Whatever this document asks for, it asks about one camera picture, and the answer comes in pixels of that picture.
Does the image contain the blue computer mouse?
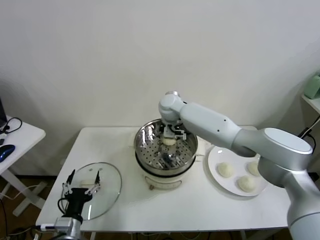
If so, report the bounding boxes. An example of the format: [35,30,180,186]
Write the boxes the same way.
[0,144,16,162]

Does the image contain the white electric cooker base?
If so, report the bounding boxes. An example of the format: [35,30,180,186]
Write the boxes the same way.
[135,147,206,191]

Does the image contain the black monitor with cable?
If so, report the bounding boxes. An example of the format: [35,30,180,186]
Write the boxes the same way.
[0,96,8,128]

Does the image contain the glass pot lid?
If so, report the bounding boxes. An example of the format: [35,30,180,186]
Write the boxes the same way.
[61,161,123,221]

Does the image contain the black headset with cable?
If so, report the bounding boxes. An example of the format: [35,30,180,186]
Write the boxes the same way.
[0,117,23,136]

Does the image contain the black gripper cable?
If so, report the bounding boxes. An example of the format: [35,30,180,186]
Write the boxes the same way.
[57,197,70,216]

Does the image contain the stainless steel steamer basket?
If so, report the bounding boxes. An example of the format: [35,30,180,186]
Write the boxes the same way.
[127,118,206,176]

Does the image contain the white side desk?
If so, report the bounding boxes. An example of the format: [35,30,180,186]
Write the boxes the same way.
[0,115,47,218]

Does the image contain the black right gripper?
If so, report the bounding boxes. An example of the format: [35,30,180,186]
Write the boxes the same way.
[161,121,188,141]

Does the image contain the white floor cable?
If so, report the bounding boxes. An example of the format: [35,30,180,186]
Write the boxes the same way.
[0,183,48,201]

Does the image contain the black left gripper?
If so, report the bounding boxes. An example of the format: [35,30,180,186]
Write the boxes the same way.
[62,169,101,218]

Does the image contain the pale green box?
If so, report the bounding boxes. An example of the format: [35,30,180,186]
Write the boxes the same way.
[305,71,320,100]

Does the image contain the white round plate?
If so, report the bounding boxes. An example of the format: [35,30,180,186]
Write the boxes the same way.
[206,144,270,198]

